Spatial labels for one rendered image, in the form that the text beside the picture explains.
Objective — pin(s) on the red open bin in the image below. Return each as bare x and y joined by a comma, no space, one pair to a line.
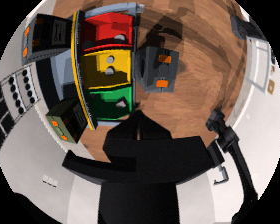
102,30

